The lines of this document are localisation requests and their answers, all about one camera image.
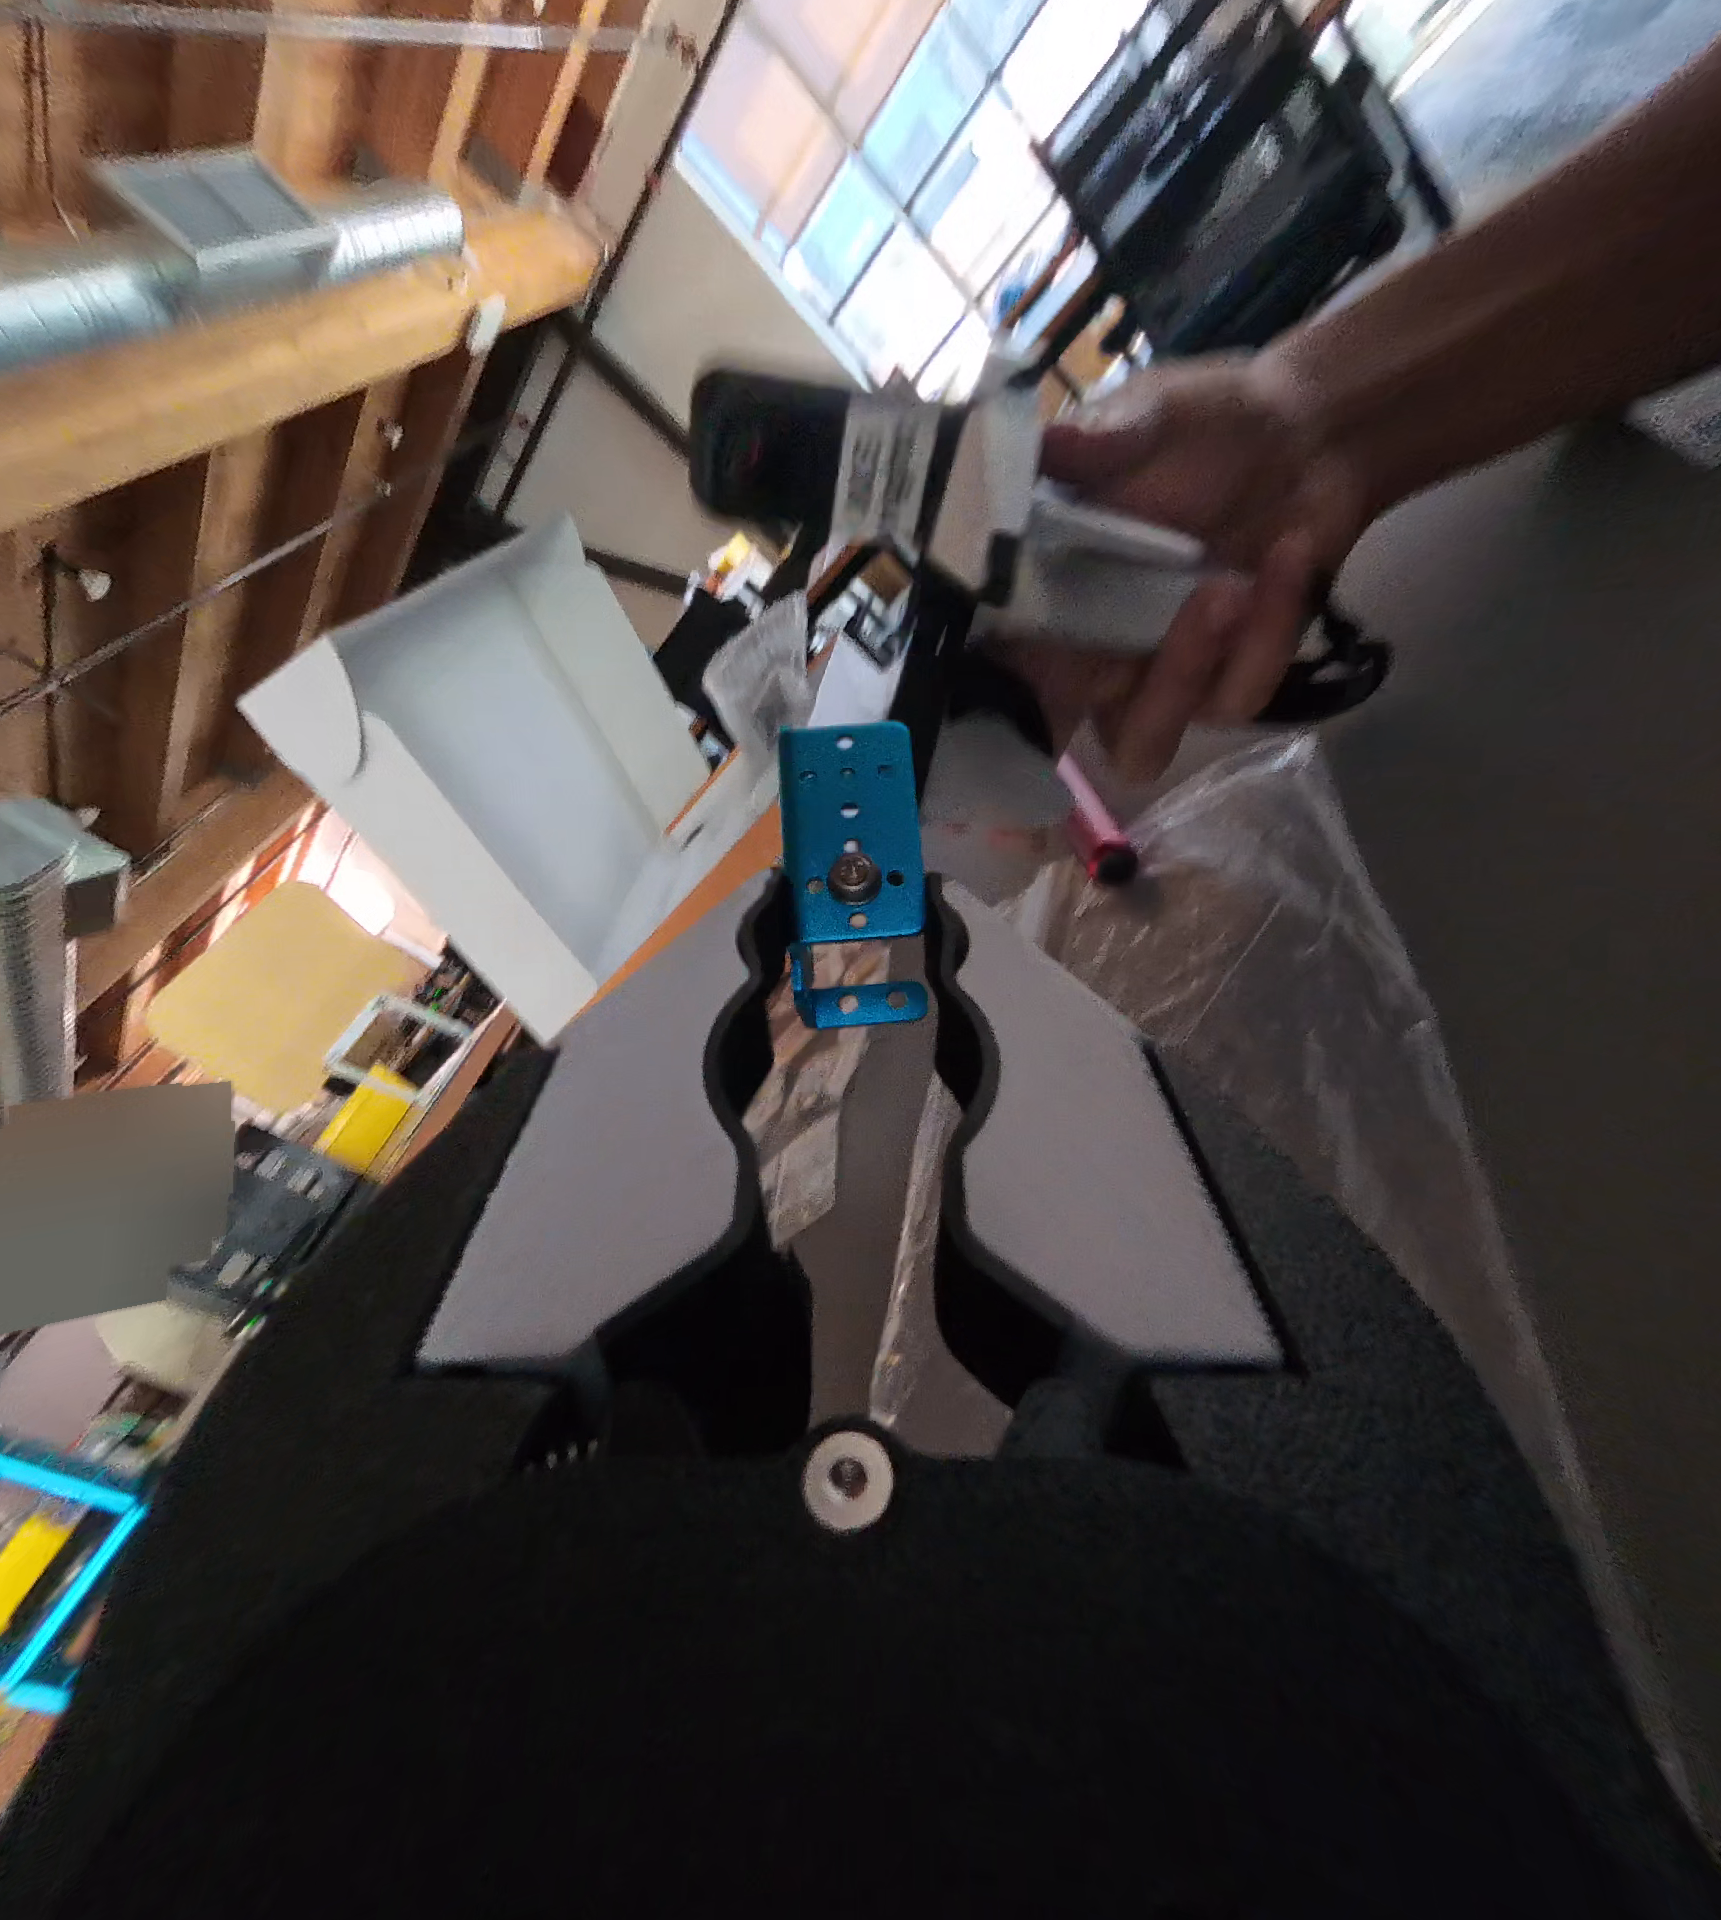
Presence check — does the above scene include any large clear plastic bag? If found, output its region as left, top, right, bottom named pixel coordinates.
left=867, top=731, right=1687, bottom=1860

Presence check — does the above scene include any pale yellow rounded panel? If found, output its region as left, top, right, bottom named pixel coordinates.
left=144, top=882, right=421, bottom=1108

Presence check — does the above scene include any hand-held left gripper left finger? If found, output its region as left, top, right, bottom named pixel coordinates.
left=414, top=871, right=787, bottom=1368

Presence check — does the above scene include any large paned window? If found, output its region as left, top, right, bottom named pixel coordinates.
left=674, top=0, right=1154, bottom=400

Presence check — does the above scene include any orange cardboard box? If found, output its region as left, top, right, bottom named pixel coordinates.
left=598, top=802, right=787, bottom=998

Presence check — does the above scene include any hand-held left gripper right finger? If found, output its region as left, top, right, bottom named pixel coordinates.
left=935, top=882, right=1284, bottom=1367

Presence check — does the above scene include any red electric screwdriver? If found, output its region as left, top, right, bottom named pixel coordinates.
left=1054, top=755, right=1140, bottom=887

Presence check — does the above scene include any black storage rack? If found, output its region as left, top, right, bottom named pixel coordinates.
left=1040, top=0, right=1407, bottom=363

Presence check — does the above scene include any open white cardboard box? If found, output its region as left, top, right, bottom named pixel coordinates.
left=238, top=517, right=714, bottom=1047

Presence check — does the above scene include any yellow box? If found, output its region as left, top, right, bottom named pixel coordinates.
left=316, top=1062, right=421, bottom=1174

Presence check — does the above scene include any person's right hand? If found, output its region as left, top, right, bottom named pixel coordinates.
left=1040, top=351, right=1381, bottom=785

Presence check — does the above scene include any blue metal frame machine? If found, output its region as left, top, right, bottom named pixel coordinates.
left=0, top=1431, right=150, bottom=1717

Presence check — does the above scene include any blue perforated metal bracket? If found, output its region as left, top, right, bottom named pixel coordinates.
left=777, top=721, right=938, bottom=1037

